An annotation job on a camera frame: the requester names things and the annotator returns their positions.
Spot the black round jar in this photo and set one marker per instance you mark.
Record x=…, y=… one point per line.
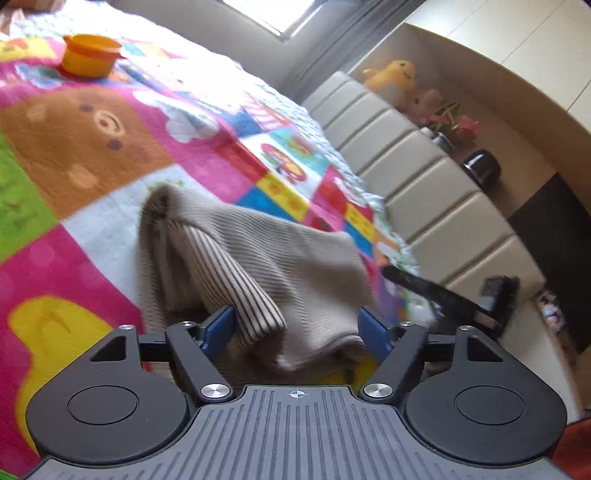
x=482, y=168

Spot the grey curtain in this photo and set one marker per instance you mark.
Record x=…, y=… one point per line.
x=341, y=50

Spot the yellow duck plush toy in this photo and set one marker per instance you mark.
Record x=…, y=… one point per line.
x=392, y=81

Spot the cream wall cabinet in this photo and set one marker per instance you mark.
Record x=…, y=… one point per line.
x=508, y=41

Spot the dark panel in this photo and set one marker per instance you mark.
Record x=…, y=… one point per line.
x=558, y=230

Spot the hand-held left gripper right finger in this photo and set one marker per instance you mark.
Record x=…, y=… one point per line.
x=372, y=330

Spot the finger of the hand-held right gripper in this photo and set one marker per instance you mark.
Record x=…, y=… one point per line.
x=429, y=290

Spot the pink plush toy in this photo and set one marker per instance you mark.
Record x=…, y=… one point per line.
x=425, y=104

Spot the barred window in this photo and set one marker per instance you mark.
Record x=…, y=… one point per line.
x=277, y=11

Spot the beige padded headboard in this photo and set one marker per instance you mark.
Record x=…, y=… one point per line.
x=415, y=152

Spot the potted pink flower plant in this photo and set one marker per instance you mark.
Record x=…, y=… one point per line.
x=455, y=124

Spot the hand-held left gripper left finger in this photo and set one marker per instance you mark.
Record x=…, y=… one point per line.
x=221, y=324

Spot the orange lidded container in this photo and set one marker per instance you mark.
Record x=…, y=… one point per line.
x=90, y=55

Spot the colourful cartoon printed mat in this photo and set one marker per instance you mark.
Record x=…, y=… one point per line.
x=69, y=138

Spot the brown striped knit garment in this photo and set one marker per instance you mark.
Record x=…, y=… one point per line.
x=258, y=267

